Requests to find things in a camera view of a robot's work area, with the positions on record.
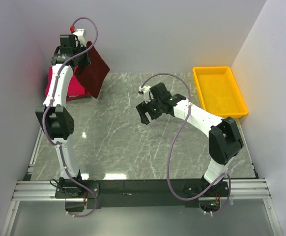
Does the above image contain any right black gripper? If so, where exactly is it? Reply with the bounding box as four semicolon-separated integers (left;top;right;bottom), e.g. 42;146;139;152
136;96;163;125

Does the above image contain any dark red t-shirt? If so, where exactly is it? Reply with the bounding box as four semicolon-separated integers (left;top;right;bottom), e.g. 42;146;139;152
74;47;110;98

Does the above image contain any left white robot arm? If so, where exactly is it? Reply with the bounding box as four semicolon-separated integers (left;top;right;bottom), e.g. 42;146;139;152
35;30;89;198

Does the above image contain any folded pink t-shirt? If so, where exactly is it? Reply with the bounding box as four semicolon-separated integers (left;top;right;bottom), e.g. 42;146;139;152
45;66;90;96

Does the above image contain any folded red striped t-shirt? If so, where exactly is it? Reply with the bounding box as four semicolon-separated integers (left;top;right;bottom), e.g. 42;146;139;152
66;95;91;102

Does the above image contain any yellow plastic tray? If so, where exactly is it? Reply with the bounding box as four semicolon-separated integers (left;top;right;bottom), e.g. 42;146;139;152
193;66;249;118

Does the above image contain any black base beam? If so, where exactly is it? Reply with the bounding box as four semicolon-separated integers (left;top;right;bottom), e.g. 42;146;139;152
55;178;229;212

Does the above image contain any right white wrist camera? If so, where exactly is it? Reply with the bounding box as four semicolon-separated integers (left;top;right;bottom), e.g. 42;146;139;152
138;85;154;104

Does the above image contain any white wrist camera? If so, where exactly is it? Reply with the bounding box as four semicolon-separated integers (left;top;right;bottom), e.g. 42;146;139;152
70;25;87;47
138;85;154;104

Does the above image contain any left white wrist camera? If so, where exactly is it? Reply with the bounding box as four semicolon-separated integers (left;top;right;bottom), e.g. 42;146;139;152
70;25;87;47

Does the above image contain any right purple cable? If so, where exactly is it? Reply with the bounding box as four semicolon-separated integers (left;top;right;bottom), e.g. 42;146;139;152
139;73;231;215

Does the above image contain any aluminium rail frame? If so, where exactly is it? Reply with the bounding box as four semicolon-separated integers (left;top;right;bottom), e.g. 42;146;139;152
1;147;282;236

